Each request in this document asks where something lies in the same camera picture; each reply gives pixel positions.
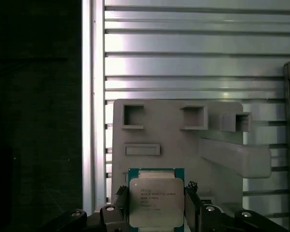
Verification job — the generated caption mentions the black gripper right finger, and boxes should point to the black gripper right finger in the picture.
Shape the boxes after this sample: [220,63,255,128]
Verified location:
[184,180,290,232]

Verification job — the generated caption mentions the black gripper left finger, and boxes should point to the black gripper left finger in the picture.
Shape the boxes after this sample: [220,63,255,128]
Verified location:
[48,185,131,232]

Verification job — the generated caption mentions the gray plastic parts rack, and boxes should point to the gray plastic parts rack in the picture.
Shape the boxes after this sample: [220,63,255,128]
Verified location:
[112,98,273,211]

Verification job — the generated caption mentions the silver CPU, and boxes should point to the silver CPU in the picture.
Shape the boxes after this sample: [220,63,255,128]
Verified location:
[128,168,186,230]

